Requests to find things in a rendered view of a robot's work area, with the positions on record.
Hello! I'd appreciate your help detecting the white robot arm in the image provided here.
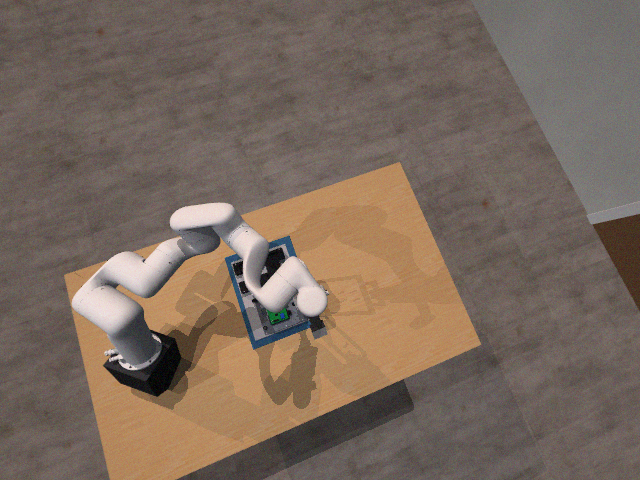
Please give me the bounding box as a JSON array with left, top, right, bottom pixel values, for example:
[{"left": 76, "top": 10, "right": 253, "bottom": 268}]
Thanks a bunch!
[{"left": 72, "top": 203, "right": 329, "bottom": 371}]

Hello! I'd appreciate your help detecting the green circuit board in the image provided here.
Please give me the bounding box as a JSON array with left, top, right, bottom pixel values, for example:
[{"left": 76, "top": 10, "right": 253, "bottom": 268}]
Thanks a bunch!
[{"left": 267, "top": 308, "right": 289, "bottom": 324}]

